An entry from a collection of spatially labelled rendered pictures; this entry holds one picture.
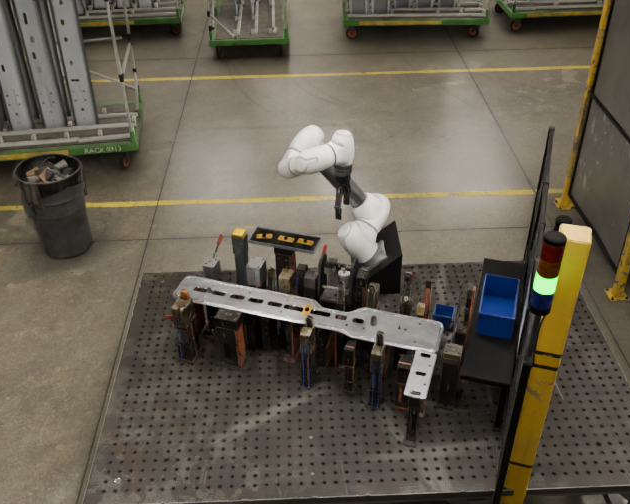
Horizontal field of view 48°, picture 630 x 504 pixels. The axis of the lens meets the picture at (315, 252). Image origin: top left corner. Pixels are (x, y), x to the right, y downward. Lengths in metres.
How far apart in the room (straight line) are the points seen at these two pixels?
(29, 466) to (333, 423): 1.87
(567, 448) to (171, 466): 1.78
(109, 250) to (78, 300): 0.62
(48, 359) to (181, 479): 2.01
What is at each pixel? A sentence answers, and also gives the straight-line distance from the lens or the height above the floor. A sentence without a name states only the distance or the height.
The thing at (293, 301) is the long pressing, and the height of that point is 1.00.
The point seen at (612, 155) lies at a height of 0.83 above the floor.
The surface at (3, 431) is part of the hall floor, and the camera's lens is 4.73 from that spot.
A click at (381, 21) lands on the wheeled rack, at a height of 0.26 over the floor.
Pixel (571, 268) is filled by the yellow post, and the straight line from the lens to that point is 2.47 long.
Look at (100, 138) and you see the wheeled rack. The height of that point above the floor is 0.31.
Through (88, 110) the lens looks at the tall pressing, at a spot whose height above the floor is 0.46.
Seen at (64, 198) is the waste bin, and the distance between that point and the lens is 5.60.
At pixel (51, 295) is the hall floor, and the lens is 5.60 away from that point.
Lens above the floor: 3.32
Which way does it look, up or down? 36 degrees down
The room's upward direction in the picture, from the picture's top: 1 degrees counter-clockwise
